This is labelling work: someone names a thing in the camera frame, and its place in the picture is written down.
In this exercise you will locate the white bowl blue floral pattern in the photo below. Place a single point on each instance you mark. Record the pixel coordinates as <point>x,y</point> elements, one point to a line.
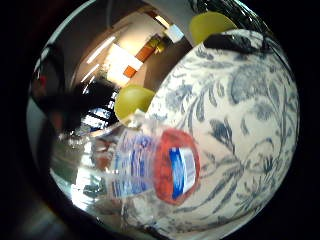
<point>233,110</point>

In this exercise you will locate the clear plastic bottle red cap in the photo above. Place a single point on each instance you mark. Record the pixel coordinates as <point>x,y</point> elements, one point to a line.
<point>166,166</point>

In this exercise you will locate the yellow-green fruit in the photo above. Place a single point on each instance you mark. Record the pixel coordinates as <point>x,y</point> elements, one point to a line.
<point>208,25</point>
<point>131,100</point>

